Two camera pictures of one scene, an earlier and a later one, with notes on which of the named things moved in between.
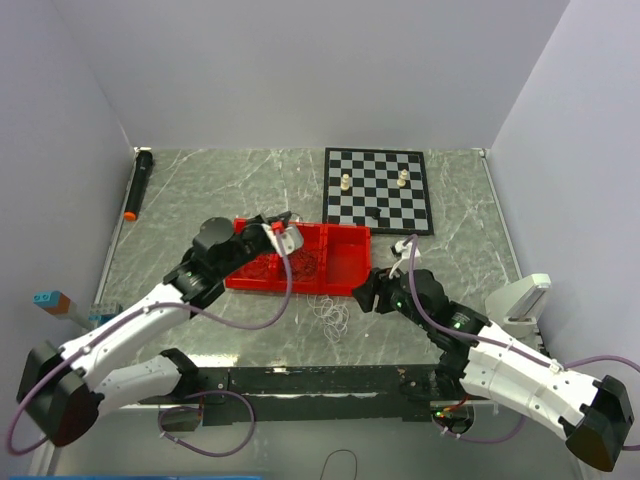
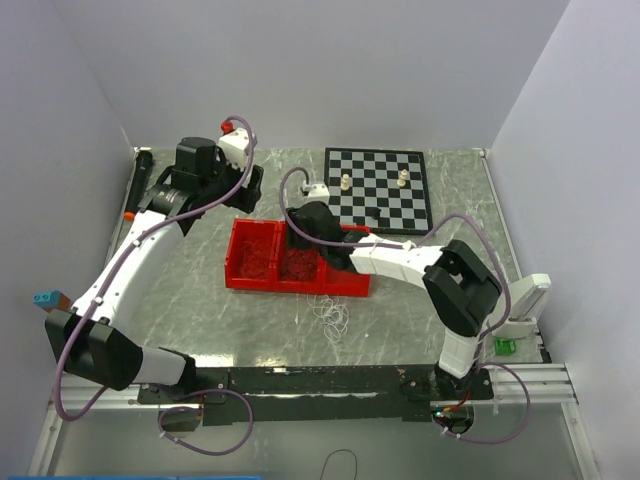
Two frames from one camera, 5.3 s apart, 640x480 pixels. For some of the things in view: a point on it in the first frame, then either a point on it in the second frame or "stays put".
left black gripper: (257, 221) -> (247, 197)
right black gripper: (380, 281) -> (300, 241)
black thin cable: (303, 263) stays put
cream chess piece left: (345, 182) stays put
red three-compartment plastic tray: (333, 259) stays put
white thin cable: (335, 317) stays put
